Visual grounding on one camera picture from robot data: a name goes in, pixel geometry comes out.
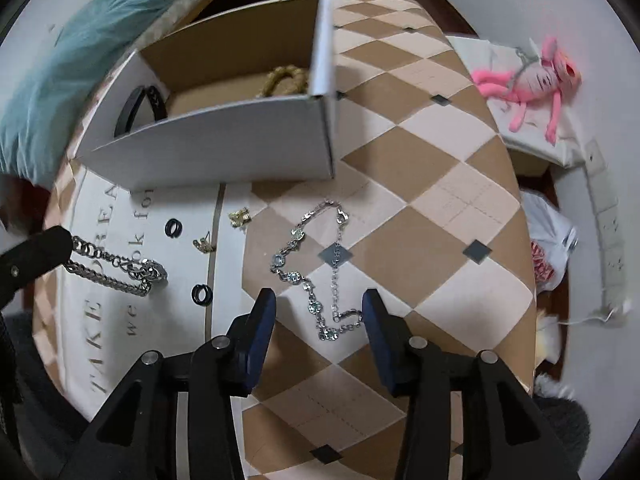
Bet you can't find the checkered printed tablecloth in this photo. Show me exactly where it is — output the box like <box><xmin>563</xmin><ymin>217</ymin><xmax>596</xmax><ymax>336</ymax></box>
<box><xmin>32</xmin><ymin>0</ymin><xmax>540</xmax><ymax>480</ymax></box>

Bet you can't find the grey fluffy rug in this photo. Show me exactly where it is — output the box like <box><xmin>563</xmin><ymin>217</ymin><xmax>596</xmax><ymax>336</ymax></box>
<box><xmin>532</xmin><ymin>375</ymin><xmax>592</xmax><ymax>476</ymax></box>

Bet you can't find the pink plush toy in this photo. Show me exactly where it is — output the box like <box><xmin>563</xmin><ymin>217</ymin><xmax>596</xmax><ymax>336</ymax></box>
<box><xmin>470</xmin><ymin>35</ymin><xmax>583</xmax><ymax>146</ymax></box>

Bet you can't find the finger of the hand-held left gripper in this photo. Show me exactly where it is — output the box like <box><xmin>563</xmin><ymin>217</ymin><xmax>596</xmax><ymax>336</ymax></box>
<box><xmin>0</xmin><ymin>225</ymin><xmax>74</xmax><ymax>311</ymax></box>

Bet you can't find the white cardboard box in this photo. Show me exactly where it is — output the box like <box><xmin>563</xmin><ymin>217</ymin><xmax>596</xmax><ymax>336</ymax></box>
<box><xmin>74</xmin><ymin>0</ymin><xmax>339</xmax><ymax>192</ymax></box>

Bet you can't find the silver gemstone necklace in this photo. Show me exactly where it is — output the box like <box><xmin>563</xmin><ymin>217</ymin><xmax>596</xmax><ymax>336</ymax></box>
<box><xmin>270</xmin><ymin>199</ymin><xmax>364</xmax><ymax>343</ymax></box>

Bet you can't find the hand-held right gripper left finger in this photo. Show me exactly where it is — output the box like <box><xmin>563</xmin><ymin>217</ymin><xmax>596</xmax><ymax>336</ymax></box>
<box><xmin>59</xmin><ymin>287</ymin><xmax>277</xmax><ymax>480</ymax></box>

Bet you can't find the silver chunky chain bracelet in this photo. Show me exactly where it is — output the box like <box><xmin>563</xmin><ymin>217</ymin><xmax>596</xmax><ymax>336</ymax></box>
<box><xmin>62</xmin><ymin>235</ymin><xmax>168</xmax><ymax>297</ymax></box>

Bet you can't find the gold braided bracelet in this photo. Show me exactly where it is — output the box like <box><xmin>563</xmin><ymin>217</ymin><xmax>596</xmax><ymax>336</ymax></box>
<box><xmin>260</xmin><ymin>64</ymin><xmax>311</xmax><ymax>99</ymax></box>

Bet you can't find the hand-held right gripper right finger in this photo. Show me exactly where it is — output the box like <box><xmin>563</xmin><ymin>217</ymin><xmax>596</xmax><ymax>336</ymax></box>
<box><xmin>361</xmin><ymin>288</ymin><xmax>583</xmax><ymax>480</ymax></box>

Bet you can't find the white plastic bag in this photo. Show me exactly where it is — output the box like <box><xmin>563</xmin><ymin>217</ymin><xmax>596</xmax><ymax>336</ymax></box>
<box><xmin>520</xmin><ymin>191</ymin><xmax>581</xmax><ymax>292</ymax></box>

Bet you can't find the black bangle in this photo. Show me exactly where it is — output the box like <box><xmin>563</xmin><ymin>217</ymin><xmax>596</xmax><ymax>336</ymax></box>
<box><xmin>114</xmin><ymin>85</ymin><xmax>168</xmax><ymax>138</ymax></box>

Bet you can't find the teal fluffy cushion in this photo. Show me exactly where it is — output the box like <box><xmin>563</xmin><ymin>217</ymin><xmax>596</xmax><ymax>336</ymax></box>
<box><xmin>0</xmin><ymin>0</ymin><xmax>211</xmax><ymax>186</ymax></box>

